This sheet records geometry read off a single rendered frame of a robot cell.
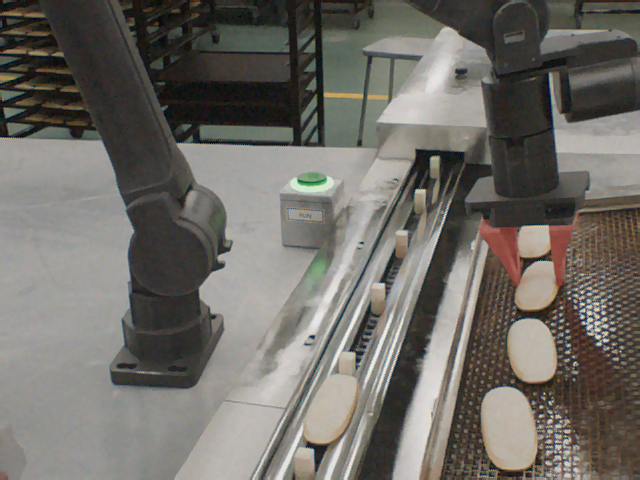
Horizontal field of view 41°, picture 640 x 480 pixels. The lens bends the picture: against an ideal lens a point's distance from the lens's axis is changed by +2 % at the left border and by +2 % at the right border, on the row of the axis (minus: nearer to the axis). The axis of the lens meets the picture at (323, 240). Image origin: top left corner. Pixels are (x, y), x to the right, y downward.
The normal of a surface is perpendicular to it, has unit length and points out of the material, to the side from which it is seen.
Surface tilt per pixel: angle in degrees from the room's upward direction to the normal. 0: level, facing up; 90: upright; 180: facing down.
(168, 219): 90
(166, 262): 90
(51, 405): 0
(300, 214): 90
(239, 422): 0
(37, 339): 0
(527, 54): 90
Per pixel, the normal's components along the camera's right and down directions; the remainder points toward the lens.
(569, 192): -0.20, -0.91
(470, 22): -0.04, 0.41
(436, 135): -0.26, 0.41
